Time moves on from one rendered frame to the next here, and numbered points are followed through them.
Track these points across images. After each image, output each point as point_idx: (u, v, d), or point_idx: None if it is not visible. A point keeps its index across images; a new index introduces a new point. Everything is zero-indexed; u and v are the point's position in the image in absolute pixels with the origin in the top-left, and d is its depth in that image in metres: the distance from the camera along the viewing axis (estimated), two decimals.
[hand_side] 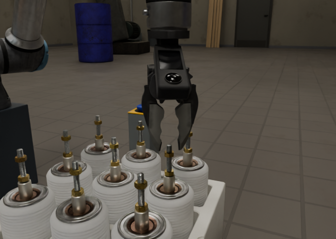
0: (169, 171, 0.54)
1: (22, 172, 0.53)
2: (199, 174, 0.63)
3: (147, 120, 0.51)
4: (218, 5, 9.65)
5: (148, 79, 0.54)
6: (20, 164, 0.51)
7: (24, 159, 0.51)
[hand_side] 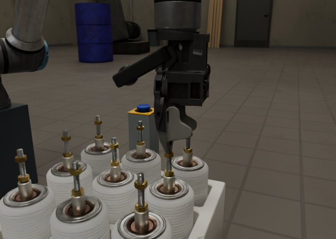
0: (169, 171, 0.54)
1: (22, 172, 0.53)
2: (199, 174, 0.63)
3: None
4: (218, 5, 9.65)
5: None
6: (20, 164, 0.51)
7: (24, 159, 0.51)
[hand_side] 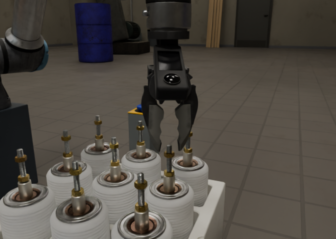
0: None
1: (22, 172, 0.53)
2: (199, 174, 0.63)
3: (147, 121, 0.51)
4: (218, 5, 9.65)
5: (148, 80, 0.54)
6: (20, 164, 0.51)
7: (24, 159, 0.51)
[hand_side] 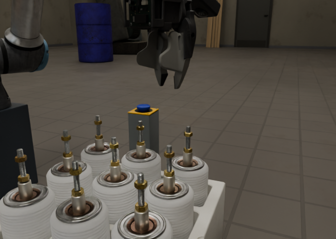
0: None
1: (22, 172, 0.53)
2: (199, 174, 0.63)
3: (191, 51, 0.47)
4: None
5: (163, 8, 0.42)
6: (20, 164, 0.51)
7: (24, 159, 0.51)
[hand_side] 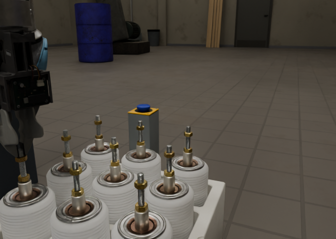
0: None
1: (22, 172, 0.53)
2: (199, 174, 0.63)
3: None
4: (218, 5, 9.65)
5: None
6: (20, 164, 0.51)
7: (25, 159, 0.51)
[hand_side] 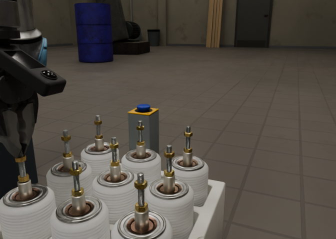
0: None
1: (24, 174, 0.52)
2: (199, 174, 0.63)
3: (5, 130, 0.46)
4: (218, 5, 9.65)
5: None
6: (21, 162, 0.52)
7: (15, 158, 0.52)
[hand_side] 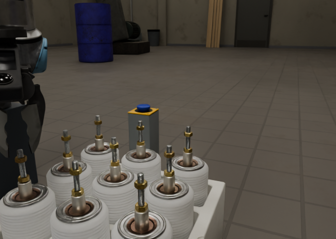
0: None
1: (21, 175, 0.52)
2: (199, 174, 0.63)
3: None
4: (218, 5, 9.65)
5: None
6: (24, 163, 0.52)
7: (22, 156, 0.52)
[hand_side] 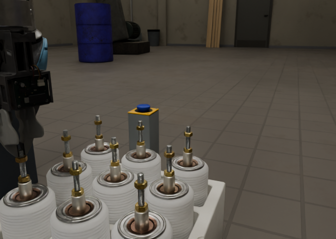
0: None
1: (21, 175, 0.52)
2: (199, 174, 0.63)
3: None
4: (218, 5, 9.65)
5: None
6: (24, 163, 0.52)
7: (23, 156, 0.53)
